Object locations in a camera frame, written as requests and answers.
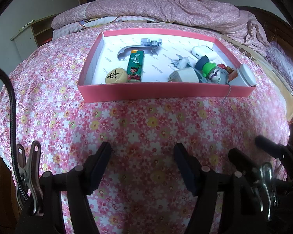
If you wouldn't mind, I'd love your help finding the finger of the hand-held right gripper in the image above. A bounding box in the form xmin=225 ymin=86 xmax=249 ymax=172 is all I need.
xmin=255 ymin=135 xmax=293 ymax=166
xmin=228 ymin=147 xmax=262 ymax=188

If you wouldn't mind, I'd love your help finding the purple striped pillow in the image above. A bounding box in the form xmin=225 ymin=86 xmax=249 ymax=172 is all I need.
xmin=267 ymin=41 xmax=293 ymax=90

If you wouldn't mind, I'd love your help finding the red yellow toy figure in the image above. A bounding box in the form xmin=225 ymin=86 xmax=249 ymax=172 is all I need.
xmin=217 ymin=63 xmax=236 ymax=81

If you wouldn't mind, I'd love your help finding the blue white wrapper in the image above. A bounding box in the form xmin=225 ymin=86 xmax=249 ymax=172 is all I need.
xmin=174 ymin=54 xmax=193 ymax=69

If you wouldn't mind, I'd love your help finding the white earbud case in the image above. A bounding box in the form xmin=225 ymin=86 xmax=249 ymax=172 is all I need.
xmin=192 ymin=44 xmax=219 ymax=60

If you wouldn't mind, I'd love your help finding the light blue plastic hook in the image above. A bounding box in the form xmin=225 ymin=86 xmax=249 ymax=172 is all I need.
xmin=117 ymin=46 xmax=159 ymax=62

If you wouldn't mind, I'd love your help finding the pink floral bedsheet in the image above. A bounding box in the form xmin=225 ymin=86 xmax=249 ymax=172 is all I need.
xmin=0 ymin=22 xmax=291 ymax=234

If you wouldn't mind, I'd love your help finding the white orange pill bottle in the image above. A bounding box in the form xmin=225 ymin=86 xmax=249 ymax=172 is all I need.
xmin=231 ymin=63 xmax=257 ymax=87

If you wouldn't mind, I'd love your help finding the white charger plug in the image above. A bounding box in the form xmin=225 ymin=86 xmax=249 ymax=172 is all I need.
xmin=168 ymin=68 xmax=199 ymax=83

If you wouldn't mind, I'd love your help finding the white bedside cabinet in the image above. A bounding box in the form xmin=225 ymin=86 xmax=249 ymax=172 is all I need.
xmin=10 ymin=15 xmax=61 ymax=61

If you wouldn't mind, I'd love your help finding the dark wooden headboard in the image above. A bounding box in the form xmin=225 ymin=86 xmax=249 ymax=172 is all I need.
xmin=238 ymin=6 xmax=293 ymax=59

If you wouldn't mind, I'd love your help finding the pink floral quilt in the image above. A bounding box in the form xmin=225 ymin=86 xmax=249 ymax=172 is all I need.
xmin=51 ymin=0 xmax=269 ymax=51

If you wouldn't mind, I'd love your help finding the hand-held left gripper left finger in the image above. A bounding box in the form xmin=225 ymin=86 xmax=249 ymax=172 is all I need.
xmin=39 ymin=141 xmax=112 ymax=234

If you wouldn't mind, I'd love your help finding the cartoon print sheet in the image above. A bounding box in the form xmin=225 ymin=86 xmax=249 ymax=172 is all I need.
xmin=52 ymin=16 xmax=157 ymax=39

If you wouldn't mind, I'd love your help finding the pink cardboard box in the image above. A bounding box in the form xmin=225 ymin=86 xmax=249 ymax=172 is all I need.
xmin=78 ymin=28 xmax=257 ymax=103

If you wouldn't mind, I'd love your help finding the green hat toy keychain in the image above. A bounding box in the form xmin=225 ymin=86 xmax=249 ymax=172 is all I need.
xmin=195 ymin=56 xmax=235 ymax=105

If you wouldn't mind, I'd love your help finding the black cable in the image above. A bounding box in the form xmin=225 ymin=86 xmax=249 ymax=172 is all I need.
xmin=0 ymin=63 xmax=30 ymax=203

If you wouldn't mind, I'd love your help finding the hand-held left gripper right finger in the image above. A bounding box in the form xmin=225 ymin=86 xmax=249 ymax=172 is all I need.
xmin=173 ymin=143 xmax=253 ymax=234

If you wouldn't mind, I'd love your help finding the green snack packet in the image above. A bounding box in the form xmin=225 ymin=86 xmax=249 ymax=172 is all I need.
xmin=126 ymin=50 xmax=145 ymax=83

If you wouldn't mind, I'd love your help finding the round wooden chess piece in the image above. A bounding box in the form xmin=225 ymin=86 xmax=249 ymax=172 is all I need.
xmin=105 ymin=69 xmax=127 ymax=84

